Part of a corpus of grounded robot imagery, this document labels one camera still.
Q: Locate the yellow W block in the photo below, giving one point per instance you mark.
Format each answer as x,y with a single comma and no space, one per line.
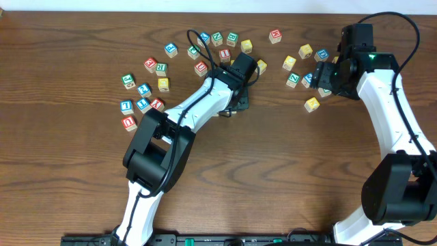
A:
305,51

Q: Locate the blue 2 block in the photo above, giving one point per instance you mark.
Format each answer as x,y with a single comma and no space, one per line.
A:
144,91

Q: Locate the red u block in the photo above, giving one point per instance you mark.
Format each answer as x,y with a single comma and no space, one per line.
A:
201,69
129,123

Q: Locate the green B block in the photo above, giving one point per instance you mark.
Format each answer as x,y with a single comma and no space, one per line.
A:
232,39

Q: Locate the blue X block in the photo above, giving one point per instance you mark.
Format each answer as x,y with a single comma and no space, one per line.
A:
203,39

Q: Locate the red E block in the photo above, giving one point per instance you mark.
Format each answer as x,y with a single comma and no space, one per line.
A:
150,64

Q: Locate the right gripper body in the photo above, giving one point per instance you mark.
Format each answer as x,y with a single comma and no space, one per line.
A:
321,76

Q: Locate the blue L block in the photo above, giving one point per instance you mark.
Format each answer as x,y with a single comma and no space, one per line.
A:
126,107

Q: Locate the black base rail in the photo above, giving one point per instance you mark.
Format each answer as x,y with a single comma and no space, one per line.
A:
190,240

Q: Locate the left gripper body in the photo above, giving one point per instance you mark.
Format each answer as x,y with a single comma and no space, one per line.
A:
241,101

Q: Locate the yellow block near 2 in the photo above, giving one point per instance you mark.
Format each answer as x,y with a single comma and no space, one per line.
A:
163,84

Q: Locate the green 7 block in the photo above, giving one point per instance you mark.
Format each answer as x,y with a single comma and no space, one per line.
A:
324,92

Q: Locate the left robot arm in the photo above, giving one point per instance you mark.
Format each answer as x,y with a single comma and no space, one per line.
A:
159,150

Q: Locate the green Z block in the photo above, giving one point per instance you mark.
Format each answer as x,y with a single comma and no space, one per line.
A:
293,80

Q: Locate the green J block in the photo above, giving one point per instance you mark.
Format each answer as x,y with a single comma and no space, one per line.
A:
128,81

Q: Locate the red Y block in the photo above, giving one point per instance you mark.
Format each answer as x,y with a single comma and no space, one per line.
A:
157,104

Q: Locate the yellow O block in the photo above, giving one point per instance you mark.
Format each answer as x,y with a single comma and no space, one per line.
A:
262,66

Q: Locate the red U block centre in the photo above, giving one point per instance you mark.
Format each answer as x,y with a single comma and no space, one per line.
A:
201,69

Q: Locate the yellow 8 block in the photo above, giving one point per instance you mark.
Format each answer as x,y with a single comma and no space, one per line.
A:
335,59

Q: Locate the blue D block upper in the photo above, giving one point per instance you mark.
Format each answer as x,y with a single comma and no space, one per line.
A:
321,55

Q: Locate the yellow K block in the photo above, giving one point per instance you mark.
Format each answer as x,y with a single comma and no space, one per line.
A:
311,104

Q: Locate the red I block left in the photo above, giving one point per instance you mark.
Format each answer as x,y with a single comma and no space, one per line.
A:
224,55

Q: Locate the blue 5 block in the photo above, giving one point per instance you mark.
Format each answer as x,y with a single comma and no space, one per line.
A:
306,80

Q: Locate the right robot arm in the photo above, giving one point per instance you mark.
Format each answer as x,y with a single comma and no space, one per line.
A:
401,191

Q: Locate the green F block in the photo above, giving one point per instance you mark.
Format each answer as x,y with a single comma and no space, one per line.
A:
193,52

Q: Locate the green N block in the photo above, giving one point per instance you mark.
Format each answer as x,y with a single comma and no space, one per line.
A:
217,39

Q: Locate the yellow block near Z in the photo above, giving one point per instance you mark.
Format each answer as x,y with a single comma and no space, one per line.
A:
289,63

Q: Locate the blue T block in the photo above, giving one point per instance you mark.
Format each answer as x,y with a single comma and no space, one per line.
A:
143,105

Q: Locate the yellow C block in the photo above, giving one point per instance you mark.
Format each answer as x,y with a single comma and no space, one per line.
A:
246,46

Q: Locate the red M block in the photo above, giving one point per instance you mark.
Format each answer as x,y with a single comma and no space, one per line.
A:
275,36

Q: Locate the green R block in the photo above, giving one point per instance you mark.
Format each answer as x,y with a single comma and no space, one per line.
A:
161,69

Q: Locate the blue P block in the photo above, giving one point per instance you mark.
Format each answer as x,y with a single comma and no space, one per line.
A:
171,50

